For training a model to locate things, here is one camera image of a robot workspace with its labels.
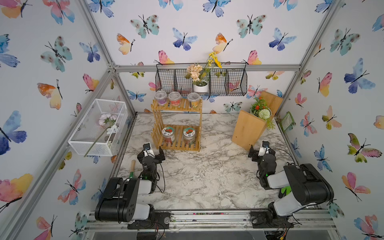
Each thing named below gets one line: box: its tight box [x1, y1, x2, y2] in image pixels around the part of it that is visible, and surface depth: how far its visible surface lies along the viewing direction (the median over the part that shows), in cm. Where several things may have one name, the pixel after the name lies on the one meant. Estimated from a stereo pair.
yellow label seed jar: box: [187, 92, 201, 109], surface depth 84 cm
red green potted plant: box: [250, 96, 276, 130], surface depth 95 cm
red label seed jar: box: [168, 91, 181, 108], surface depth 85 cm
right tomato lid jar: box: [183, 127, 196, 145], surface depth 98 cm
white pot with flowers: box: [185, 51, 223, 93], surface depth 86 cm
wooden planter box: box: [231, 91, 284, 151], surface depth 91 cm
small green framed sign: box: [279, 111, 296, 132], surface depth 113 cm
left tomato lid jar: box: [162, 126, 175, 144], surface depth 98 cm
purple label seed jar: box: [154, 90, 167, 106], surface depth 86 cm
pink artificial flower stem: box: [83, 113, 118, 158], surface depth 75 cm
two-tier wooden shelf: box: [151, 98, 203, 152], surface depth 99 cm
